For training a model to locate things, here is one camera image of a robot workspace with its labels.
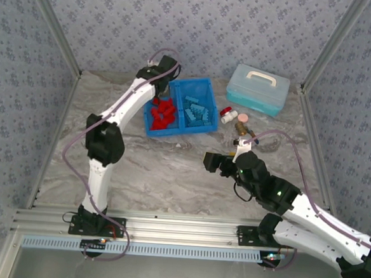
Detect blue plastic bin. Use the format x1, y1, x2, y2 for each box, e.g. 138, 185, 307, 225
166, 75, 223, 138
140, 77, 187, 141

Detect teal lidded storage box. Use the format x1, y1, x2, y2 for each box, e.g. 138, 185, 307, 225
224, 62, 292, 119

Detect grey metal panel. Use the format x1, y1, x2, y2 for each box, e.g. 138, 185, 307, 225
0, 229, 368, 278

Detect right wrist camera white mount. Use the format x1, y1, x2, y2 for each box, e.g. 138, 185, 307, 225
230, 136, 256, 166

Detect thin black wire loop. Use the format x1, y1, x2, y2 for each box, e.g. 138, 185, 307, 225
233, 183, 253, 203

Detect brass ball valve blue handle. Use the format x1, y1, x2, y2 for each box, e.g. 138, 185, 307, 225
233, 120, 261, 145

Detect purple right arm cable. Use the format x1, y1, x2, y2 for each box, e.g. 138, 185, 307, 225
233, 128, 371, 277

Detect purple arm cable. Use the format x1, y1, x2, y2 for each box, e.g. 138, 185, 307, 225
55, 43, 182, 266
233, 128, 371, 277

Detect white PVC valve red handle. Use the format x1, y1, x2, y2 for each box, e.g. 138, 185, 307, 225
219, 106, 239, 124

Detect aluminium table side rail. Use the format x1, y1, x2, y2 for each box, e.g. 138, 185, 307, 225
288, 84, 343, 211
26, 67, 83, 213

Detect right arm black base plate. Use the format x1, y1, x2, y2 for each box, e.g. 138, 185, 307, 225
235, 224, 297, 251

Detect black bracket with LED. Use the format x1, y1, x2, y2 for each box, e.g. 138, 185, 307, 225
259, 251, 290, 270
79, 237, 109, 253

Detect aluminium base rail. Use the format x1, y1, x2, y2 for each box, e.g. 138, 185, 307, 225
10, 200, 295, 253

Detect light blue slotted cable duct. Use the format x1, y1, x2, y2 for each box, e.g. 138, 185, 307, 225
21, 232, 261, 265

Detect aluminium frame post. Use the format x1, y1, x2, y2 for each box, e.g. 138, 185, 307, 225
18, 0, 88, 78
299, 0, 371, 98

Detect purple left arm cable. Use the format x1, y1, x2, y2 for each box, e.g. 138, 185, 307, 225
55, 43, 182, 266

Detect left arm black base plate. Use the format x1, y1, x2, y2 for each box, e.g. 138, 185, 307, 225
67, 213, 127, 239

